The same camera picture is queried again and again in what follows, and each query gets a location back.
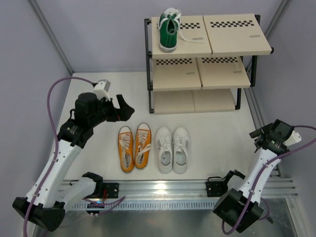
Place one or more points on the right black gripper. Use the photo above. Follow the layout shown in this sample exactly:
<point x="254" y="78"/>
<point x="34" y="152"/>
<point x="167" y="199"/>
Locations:
<point x="264" y="130"/>

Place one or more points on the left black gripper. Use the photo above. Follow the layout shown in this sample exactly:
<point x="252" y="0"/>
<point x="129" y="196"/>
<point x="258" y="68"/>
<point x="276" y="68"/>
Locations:
<point x="124" y="113"/>

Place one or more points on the white sneaker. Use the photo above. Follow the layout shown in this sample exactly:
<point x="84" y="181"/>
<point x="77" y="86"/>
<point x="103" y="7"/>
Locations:
<point x="163" y="145"/>
<point x="180" y="150"/>

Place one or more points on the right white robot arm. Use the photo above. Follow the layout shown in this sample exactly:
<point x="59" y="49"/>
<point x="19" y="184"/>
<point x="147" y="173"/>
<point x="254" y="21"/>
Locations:
<point x="238" y="208"/>

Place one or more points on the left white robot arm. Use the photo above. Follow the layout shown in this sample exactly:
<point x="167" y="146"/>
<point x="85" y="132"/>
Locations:
<point x="44" y="205"/>

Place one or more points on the beige black shoe shelf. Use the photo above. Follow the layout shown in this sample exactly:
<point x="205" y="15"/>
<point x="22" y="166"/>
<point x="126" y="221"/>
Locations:
<point x="215" y="59"/>

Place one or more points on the left orange canvas sneaker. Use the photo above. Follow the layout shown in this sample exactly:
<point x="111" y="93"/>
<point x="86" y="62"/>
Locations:
<point x="125" y="149"/>

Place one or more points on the orange canvas sneaker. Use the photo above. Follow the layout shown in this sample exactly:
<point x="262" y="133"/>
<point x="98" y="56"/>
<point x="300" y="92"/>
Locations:
<point x="125" y="149"/>
<point x="143" y="140"/>

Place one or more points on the right orange canvas sneaker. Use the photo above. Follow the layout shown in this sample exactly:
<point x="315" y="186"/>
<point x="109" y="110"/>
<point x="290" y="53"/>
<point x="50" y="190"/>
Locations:
<point x="143" y="140"/>

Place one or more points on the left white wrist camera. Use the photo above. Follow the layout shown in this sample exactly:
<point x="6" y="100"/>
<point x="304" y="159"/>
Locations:
<point x="101" y="89"/>

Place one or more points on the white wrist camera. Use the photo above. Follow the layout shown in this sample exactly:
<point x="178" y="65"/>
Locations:
<point x="294" y="138"/>
<point x="101" y="89"/>

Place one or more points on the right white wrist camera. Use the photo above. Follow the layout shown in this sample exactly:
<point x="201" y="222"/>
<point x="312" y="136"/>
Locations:
<point x="294" y="138"/>

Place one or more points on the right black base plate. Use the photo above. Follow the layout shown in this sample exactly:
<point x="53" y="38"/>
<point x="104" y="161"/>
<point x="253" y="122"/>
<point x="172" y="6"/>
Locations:
<point x="216" y="186"/>

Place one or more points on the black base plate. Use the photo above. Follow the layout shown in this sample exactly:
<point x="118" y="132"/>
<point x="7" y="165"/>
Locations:
<point x="216" y="186"/>
<point x="110" y="190"/>

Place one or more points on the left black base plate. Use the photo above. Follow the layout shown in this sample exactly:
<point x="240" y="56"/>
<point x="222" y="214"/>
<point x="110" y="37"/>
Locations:
<point x="110" y="190"/>

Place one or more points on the aluminium mounting rail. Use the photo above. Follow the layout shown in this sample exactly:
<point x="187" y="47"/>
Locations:
<point x="192" y="189"/>

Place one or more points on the slotted grey cable duct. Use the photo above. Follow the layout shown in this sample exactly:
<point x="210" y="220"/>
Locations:
<point x="151" y="205"/>

